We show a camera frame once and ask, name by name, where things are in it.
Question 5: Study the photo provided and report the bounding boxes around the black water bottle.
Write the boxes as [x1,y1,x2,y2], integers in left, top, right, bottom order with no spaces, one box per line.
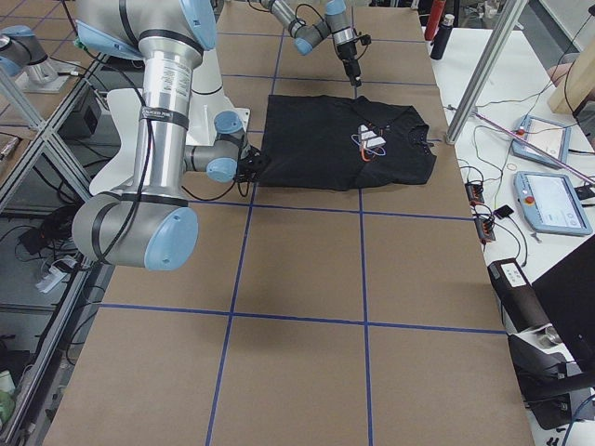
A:
[430,14,455,60]

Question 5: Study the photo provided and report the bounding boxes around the teach pendant tablet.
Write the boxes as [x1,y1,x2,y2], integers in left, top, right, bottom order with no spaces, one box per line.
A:
[513,171,593,236]
[511,115,571,168]

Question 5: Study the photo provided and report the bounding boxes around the small electronics board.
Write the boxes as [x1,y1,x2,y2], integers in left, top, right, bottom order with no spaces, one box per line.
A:
[465,182,484,205]

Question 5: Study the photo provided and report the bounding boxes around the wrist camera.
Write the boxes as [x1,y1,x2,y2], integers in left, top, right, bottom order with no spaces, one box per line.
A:
[240,146,271,177]
[357,34,372,46]

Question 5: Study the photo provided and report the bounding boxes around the white plastic chair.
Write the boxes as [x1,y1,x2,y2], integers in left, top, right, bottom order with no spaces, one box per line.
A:
[88,87,150,196]

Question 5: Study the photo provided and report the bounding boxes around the aluminium frame post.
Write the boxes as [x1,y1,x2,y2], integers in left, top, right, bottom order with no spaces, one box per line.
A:
[445,0,528,145]

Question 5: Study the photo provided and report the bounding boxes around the near teach pendant tablet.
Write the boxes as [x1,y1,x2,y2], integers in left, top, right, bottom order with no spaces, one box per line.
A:
[513,171,593,236]

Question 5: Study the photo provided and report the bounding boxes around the black printed t-shirt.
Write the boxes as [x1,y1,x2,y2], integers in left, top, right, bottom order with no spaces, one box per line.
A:
[258,95,436,190]

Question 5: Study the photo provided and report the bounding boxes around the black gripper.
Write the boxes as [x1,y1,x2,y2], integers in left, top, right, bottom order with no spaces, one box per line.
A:
[234,163,256,183]
[335,42,362,87]

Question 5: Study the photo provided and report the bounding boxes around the black power adapter floor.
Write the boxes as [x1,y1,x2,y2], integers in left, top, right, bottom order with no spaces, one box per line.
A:
[19,228,49,255]

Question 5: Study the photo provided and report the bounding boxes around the far teach pendant tablet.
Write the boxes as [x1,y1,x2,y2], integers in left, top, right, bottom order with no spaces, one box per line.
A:
[511,115,571,168]

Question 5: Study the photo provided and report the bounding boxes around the reacher grabber stick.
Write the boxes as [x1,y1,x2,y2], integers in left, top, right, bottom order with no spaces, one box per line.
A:
[473,109,595,185]

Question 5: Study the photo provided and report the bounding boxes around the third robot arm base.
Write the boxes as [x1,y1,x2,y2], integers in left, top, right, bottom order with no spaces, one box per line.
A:
[1,25,79,94]

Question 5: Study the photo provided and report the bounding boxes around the red water bottle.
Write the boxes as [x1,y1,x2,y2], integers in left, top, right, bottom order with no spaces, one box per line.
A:
[424,0,446,42]

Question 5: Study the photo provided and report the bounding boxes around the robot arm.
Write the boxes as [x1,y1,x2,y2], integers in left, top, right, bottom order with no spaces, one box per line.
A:
[247,0,371,87]
[72,1,250,270]

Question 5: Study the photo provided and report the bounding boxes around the black box with label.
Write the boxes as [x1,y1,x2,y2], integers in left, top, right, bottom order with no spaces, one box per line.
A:
[487,258,549,332]

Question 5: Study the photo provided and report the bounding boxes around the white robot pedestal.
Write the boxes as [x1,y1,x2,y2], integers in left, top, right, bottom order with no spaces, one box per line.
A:
[186,49,250,146]

